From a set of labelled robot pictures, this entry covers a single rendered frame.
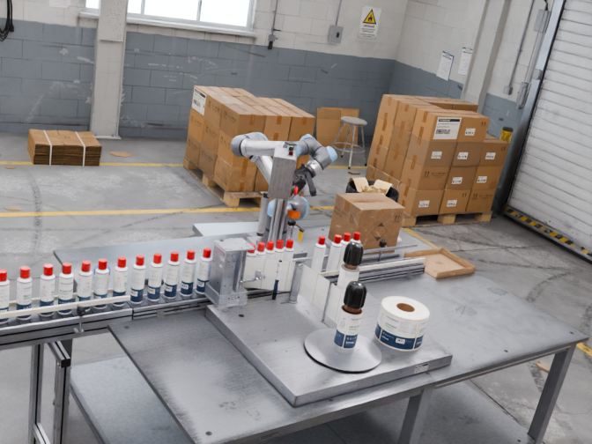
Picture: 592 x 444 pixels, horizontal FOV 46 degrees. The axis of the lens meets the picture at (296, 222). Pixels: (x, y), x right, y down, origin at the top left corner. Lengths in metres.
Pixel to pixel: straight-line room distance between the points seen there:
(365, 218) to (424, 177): 3.17
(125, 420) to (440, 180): 4.47
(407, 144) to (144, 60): 3.23
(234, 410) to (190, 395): 0.16
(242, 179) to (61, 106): 2.57
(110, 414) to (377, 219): 1.66
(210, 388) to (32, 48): 6.02
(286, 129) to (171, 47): 2.30
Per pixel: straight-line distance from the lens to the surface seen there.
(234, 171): 6.55
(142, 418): 3.40
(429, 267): 3.92
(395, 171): 7.10
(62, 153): 7.26
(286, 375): 2.60
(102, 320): 2.87
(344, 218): 3.81
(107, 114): 8.37
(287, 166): 3.04
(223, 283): 2.90
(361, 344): 2.87
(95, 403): 3.48
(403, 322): 2.87
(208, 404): 2.48
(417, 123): 6.87
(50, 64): 8.17
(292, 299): 3.08
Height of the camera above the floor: 2.28
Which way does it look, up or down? 20 degrees down
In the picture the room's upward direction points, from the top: 10 degrees clockwise
